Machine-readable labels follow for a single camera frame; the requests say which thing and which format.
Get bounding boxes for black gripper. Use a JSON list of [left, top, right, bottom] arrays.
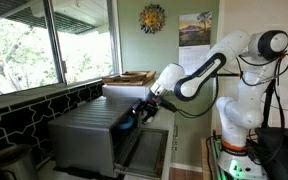
[[132, 99, 158, 124]]

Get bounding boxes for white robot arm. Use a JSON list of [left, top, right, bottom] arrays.
[[145, 30, 288, 156]]

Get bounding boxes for black bag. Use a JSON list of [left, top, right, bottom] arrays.
[[250, 126, 288, 180]]

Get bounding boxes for sun wall decoration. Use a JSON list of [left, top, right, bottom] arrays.
[[139, 4, 166, 34]]

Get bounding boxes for wooden tray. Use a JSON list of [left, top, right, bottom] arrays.
[[102, 71, 156, 86]]

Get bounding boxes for blue bowl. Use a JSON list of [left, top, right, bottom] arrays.
[[117, 116, 134, 129]]

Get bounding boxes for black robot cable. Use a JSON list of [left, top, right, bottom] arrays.
[[158, 74, 220, 119]]

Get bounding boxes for wall calendar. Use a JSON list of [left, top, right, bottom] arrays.
[[179, 12, 212, 75]]

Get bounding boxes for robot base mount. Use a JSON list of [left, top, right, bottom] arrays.
[[212, 139, 268, 180]]

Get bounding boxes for metal pot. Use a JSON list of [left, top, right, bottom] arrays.
[[0, 144, 39, 180]]

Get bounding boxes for white microwave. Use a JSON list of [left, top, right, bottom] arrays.
[[102, 81, 154, 99]]

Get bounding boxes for wooden bowl on tray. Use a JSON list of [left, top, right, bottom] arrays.
[[120, 72, 147, 80]]

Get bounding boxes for silver toaster oven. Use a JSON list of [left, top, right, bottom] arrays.
[[48, 96, 168, 180]]

